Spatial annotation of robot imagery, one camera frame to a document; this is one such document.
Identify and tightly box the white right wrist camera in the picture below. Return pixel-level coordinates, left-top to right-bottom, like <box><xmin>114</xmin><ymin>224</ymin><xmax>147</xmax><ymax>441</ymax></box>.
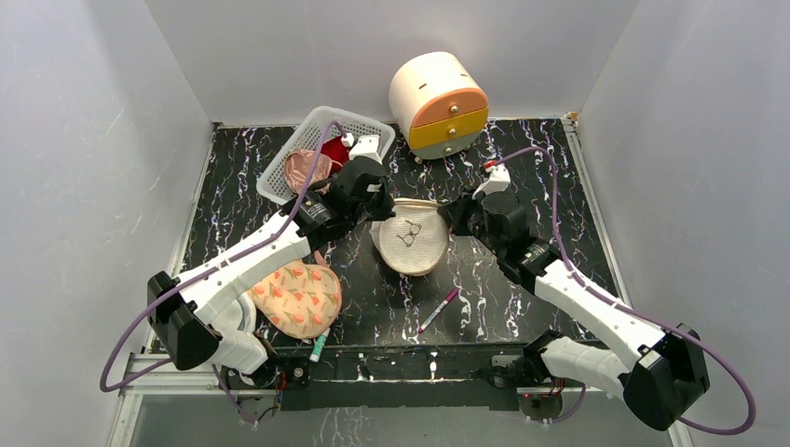
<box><xmin>472</xmin><ymin>160</ymin><xmax>511</xmax><ymax>199</ymax></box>

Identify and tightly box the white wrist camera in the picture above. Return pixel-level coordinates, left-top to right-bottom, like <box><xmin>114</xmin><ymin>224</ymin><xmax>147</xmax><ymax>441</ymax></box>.
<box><xmin>472</xmin><ymin>160</ymin><xmax>511</xmax><ymax>199</ymax></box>
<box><xmin>341</xmin><ymin>133</ymin><xmax>382</xmax><ymax>164</ymax></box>

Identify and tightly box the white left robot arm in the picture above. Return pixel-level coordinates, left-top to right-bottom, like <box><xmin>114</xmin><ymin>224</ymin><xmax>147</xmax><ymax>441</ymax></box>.
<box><xmin>145</xmin><ymin>156</ymin><xmax>394</xmax><ymax>387</ymax></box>

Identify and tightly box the round white drawer cabinet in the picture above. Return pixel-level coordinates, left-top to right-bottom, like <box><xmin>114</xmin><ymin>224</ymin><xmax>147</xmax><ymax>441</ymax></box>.
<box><xmin>388</xmin><ymin>51</ymin><xmax>489</xmax><ymax>161</ymax></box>

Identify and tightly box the red bra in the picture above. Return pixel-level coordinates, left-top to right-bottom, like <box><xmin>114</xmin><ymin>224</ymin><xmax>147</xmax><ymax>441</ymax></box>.
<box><xmin>321</xmin><ymin>136</ymin><xmax>349</xmax><ymax>173</ymax></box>

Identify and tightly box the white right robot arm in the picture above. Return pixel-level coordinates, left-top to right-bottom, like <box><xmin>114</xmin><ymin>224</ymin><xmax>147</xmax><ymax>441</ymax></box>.
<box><xmin>438</xmin><ymin>191</ymin><xmax>710</xmax><ymax>431</ymax></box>

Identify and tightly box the white mesh bag lid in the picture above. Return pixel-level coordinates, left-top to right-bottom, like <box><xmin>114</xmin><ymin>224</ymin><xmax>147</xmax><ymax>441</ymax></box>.
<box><xmin>214</xmin><ymin>291</ymin><xmax>257</xmax><ymax>333</ymax></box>

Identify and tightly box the pink satin bra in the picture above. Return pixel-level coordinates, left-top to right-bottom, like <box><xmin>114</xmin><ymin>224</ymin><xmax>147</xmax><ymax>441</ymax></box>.
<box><xmin>283</xmin><ymin>149</ymin><xmax>331</xmax><ymax>194</ymax></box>

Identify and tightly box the pink pen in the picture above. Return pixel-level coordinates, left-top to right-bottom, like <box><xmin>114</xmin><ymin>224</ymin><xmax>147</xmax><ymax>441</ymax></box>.
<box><xmin>417</xmin><ymin>288</ymin><xmax>459</xmax><ymax>333</ymax></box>

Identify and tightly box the black table front rail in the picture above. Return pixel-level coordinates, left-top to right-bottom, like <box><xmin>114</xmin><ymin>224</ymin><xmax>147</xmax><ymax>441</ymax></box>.
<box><xmin>120</xmin><ymin>345</ymin><xmax>677</xmax><ymax>413</ymax></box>

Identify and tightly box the white mesh laundry bag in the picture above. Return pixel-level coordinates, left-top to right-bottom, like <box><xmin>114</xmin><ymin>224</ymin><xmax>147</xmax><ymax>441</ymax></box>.
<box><xmin>370</xmin><ymin>197</ymin><xmax>449</xmax><ymax>277</ymax></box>

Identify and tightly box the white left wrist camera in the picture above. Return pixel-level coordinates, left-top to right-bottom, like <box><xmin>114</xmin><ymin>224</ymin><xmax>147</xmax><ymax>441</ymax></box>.
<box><xmin>341</xmin><ymin>133</ymin><xmax>382</xmax><ymax>164</ymax></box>

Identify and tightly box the peach floral bra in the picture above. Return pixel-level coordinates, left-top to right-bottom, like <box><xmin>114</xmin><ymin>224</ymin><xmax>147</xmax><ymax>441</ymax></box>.
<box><xmin>248</xmin><ymin>251</ymin><xmax>342</xmax><ymax>339</ymax></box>

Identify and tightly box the teal white marker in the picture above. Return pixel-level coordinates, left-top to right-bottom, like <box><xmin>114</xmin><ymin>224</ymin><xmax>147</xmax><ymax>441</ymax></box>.
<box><xmin>308</xmin><ymin>328</ymin><xmax>331</xmax><ymax>363</ymax></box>

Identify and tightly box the white plastic basket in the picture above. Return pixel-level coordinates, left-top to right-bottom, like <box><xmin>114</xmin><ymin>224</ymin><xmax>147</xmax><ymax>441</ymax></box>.
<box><xmin>256</xmin><ymin>105</ymin><xmax>397</xmax><ymax>207</ymax></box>

